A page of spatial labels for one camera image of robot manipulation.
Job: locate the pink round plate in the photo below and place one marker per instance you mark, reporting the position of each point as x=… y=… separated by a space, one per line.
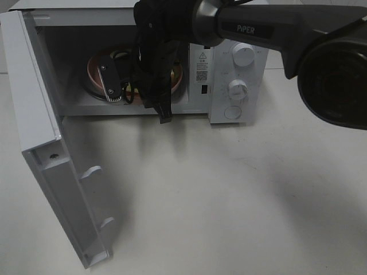
x=122 y=63

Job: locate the white microwave knob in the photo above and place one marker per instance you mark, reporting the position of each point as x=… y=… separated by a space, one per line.
x=243 y=54
x=237 y=90

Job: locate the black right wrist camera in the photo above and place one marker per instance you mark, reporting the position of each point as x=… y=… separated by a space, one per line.
x=110 y=79

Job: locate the white microwave door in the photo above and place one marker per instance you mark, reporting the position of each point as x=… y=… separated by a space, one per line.
x=34 y=87

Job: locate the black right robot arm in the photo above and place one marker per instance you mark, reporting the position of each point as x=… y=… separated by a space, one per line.
x=322 y=46

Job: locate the white upper microwave knob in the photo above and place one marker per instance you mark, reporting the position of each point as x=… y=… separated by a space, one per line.
x=243 y=54

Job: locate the round white door release button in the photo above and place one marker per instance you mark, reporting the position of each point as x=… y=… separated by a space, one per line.
x=232 y=112

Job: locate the white lower microwave knob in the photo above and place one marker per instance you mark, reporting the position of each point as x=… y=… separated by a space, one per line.
x=237 y=90

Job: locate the white microwave oven body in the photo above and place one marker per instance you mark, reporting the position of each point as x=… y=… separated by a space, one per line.
x=74 y=31

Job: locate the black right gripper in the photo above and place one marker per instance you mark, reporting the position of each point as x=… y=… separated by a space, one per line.
x=162 y=27

